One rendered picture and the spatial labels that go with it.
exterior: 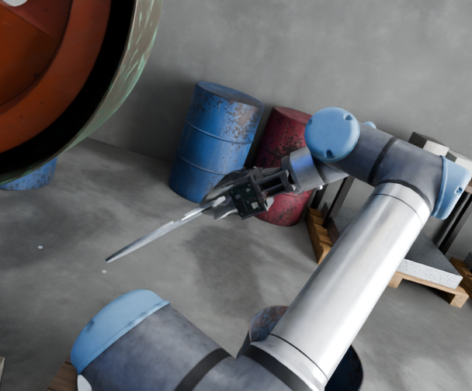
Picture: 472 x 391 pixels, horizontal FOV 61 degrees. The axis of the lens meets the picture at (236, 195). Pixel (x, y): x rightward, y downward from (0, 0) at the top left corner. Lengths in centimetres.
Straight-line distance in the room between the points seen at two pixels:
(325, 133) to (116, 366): 38
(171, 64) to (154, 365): 343
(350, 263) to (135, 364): 25
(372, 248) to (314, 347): 13
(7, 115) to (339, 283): 63
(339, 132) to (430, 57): 344
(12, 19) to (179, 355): 63
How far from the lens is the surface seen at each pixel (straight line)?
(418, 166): 56
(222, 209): 80
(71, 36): 75
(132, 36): 69
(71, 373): 135
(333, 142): 56
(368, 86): 384
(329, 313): 44
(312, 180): 70
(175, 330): 44
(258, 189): 70
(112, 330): 45
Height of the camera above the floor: 138
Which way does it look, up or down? 22 degrees down
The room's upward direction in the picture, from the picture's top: 20 degrees clockwise
